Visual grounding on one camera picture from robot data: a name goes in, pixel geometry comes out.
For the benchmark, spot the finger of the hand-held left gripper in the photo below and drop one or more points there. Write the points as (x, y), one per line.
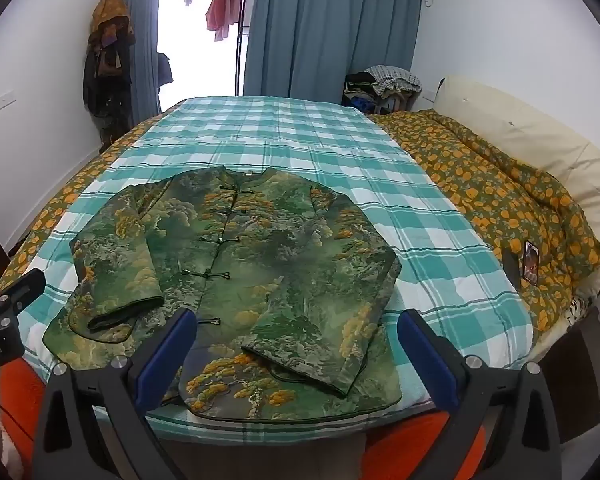
(22, 287)

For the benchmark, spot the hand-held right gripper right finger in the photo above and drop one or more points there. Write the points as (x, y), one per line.
(425, 355)

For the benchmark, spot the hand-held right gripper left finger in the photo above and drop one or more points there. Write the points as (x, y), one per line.
(166, 352)

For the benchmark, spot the green landscape print jacket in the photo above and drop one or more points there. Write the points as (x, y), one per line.
(290, 260)

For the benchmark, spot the pile of clothes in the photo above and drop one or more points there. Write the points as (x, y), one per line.
(385, 85)

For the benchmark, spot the black clothes rack pole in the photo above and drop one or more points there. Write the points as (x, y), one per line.
(241, 35)

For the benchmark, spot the pink hanging clothes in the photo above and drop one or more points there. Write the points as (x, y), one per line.
(222, 10)

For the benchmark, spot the orange fabric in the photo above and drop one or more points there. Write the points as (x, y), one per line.
(20, 400)

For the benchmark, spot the orange floral bed sheet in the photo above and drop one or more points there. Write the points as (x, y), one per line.
(45, 220)

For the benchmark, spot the smartphone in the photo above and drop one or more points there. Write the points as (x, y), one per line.
(530, 262)

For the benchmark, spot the orange floral quilt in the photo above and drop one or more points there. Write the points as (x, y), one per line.
(520, 190)

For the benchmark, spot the cream headboard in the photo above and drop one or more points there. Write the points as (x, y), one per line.
(545, 140)

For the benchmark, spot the green plaid blanket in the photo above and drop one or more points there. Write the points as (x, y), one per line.
(290, 130)

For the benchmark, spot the dark hanging garment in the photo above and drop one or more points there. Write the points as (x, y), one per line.
(164, 72)

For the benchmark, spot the narrow blue curtain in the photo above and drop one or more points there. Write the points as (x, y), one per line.
(140, 35)

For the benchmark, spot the wide blue curtain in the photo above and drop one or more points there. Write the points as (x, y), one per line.
(325, 25)

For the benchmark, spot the dark clothes hung on wall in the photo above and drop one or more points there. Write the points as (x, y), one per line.
(107, 70)

